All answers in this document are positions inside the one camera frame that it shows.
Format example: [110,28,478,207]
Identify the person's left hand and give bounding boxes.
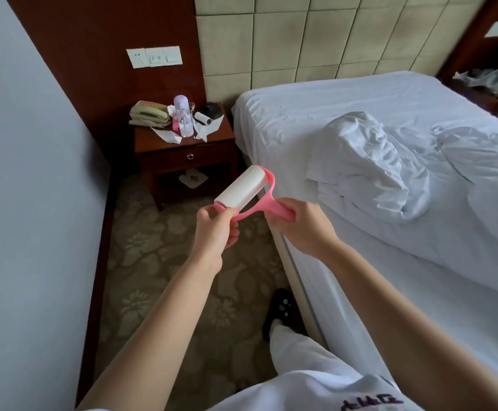
[189,204,241,272]

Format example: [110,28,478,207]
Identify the person's right hand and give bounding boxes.
[264,198,344,260]

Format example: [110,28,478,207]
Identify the pink lint roller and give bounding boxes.
[213,165,297,224]

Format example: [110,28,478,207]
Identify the white bed sheet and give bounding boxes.
[232,71,498,399]

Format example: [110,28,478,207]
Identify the person's right forearm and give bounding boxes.
[313,242,498,411]

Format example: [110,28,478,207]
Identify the person's left forearm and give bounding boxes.
[76,256,224,411]

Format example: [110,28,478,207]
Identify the person's black right shoe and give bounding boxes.
[261,288,307,344]

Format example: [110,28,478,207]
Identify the person's white shirt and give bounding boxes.
[82,338,426,411]

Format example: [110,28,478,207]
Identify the white paper under nightstand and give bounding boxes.
[178,168,209,191]

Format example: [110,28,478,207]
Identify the white duvet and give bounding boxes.
[306,111,498,255]

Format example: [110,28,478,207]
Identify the white papers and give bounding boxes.
[150,114,226,146]

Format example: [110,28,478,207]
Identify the black round object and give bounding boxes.
[196,102,225,120]

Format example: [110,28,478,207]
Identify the beige telephone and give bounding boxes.
[129,100,173,129]

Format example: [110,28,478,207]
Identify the beige padded headboard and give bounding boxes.
[193,0,491,104]

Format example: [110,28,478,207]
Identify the white wall switch panel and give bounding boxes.
[126,46,184,70]

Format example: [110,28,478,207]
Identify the dark wooden wall panel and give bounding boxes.
[437,0,498,82]
[5,0,207,172]

